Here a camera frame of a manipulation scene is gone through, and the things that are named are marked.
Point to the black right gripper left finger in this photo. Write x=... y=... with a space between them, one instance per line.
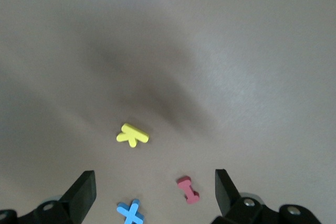
x=81 y=195

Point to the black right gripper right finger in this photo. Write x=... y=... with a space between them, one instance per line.
x=228 y=197

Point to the blue foam letter X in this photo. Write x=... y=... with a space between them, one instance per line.
x=131 y=213

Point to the red foam letter I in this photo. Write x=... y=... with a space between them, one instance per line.
x=188 y=190

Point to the yellow foam letter K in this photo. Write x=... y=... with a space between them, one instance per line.
x=131 y=134

